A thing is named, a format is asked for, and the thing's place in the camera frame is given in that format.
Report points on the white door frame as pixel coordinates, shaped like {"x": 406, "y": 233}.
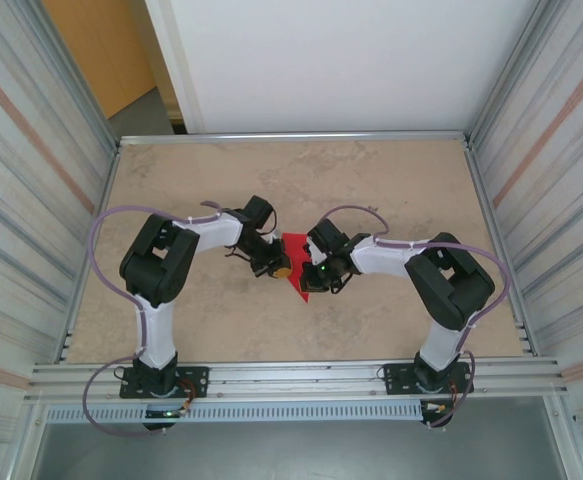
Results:
{"x": 176, "y": 60}

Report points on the aluminium upright post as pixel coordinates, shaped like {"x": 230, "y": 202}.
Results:
{"x": 513, "y": 65}
{"x": 78, "y": 65}

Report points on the wide aluminium mounting rail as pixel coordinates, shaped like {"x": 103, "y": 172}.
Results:
{"x": 296, "y": 382}

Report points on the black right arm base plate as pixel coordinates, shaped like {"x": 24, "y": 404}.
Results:
{"x": 396, "y": 377}

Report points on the black electronics module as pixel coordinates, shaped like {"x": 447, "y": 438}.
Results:
{"x": 158, "y": 426}
{"x": 433, "y": 422}

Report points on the aluminium table crossbar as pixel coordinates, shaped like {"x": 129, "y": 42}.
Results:
{"x": 296, "y": 138}

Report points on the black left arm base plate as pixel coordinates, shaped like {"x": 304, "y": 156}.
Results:
{"x": 196, "y": 381}

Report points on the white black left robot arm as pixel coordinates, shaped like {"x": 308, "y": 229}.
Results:
{"x": 158, "y": 335}

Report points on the orange wooden door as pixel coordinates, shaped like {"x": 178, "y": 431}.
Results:
{"x": 101, "y": 50}

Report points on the red paper sheet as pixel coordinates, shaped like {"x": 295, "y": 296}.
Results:
{"x": 295, "y": 252}

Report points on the aluminium table side rail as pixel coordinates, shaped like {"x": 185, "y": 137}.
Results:
{"x": 106, "y": 200}
{"x": 488, "y": 210}

